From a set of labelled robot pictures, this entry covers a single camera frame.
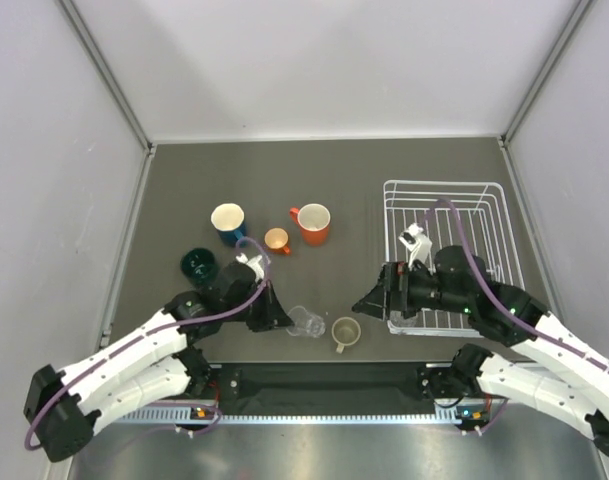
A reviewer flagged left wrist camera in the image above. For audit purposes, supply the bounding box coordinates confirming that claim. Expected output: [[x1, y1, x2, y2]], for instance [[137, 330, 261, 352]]
[[235, 253, 270, 282]]

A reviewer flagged small orange cup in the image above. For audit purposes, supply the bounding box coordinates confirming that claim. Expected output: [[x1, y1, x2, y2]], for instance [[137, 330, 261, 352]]
[[264, 227, 291, 255]]

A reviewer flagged dark green glass cup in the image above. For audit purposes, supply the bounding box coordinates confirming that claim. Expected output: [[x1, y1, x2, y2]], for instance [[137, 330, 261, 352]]
[[180, 248, 218, 287]]

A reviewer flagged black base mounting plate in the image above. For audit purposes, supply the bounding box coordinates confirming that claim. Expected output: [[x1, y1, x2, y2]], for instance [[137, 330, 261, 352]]
[[210, 362, 462, 416]]

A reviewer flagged large orange mug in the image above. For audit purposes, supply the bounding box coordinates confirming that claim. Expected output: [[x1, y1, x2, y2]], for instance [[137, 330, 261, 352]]
[[289, 203, 331, 246]]

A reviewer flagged clear glass cup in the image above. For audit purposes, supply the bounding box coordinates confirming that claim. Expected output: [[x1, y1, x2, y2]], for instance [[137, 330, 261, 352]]
[[286, 306, 326, 338], [387, 311, 417, 331]]

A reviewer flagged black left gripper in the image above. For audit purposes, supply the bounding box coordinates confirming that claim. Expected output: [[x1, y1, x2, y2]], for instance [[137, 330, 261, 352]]
[[222, 279, 294, 332]]

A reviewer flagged beige ceramic cup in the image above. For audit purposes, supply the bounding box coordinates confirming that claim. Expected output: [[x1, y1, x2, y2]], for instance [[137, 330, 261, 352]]
[[331, 317, 362, 354]]

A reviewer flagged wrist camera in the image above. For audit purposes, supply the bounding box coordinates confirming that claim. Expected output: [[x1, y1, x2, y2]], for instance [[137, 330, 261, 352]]
[[398, 223, 432, 264], [235, 253, 270, 282]]

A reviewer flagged white wire dish rack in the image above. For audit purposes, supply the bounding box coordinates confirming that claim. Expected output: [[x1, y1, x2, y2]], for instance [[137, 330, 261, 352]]
[[382, 179, 524, 337]]

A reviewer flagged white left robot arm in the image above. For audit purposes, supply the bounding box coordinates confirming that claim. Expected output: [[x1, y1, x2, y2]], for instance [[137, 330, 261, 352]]
[[23, 254, 292, 463]]

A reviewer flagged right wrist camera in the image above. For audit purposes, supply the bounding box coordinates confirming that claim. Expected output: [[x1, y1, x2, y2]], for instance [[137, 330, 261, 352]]
[[398, 223, 432, 264]]

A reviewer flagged blue mug white interior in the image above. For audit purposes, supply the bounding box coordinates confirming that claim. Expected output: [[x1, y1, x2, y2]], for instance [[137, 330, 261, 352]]
[[210, 203, 246, 247]]

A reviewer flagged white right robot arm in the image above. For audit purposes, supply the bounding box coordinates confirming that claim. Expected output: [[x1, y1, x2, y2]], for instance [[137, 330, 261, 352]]
[[352, 245, 609, 457]]

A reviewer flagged aluminium slotted cable rail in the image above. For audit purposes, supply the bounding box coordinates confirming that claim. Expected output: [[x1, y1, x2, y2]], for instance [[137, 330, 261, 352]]
[[115, 400, 489, 428]]

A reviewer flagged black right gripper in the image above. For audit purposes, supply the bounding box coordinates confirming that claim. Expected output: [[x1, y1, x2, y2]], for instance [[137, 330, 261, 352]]
[[351, 260, 471, 321]]

